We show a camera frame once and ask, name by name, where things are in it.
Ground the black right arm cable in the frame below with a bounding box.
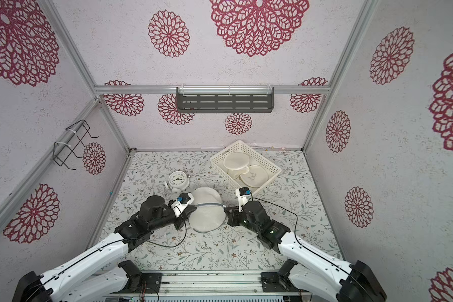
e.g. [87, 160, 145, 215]
[248, 196, 367, 299]

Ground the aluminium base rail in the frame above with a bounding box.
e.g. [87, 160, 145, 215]
[79, 269, 363, 302]

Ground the dark grey wall shelf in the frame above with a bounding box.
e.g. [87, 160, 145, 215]
[176, 87, 274, 114]

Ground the white mesh bag blue trim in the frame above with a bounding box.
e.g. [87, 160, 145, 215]
[189, 187, 226, 234]

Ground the white round alarm clock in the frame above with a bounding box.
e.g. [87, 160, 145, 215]
[164, 171, 190, 194]

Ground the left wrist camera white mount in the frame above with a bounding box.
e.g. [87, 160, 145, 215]
[168, 192, 196, 218]

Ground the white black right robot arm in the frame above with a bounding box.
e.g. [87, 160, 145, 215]
[224, 200, 387, 301]

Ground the flat white mesh bag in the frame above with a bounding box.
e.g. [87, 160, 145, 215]
[240, 165, 269, 188]

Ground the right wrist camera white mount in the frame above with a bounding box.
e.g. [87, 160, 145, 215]
[235, 187, 252, 212]

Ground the white perforated plastic basket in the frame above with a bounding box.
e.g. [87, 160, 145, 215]
[210, 140, 282, 195]

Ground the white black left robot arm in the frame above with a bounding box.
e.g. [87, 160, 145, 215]
[12, 193, 196, 301]

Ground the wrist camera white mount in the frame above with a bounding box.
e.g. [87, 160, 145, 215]
[168, 192, 196, 218]
[235, 187, 252, 212]

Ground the black wire wall rack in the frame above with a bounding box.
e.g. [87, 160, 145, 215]
[52, 119, 98, 171]

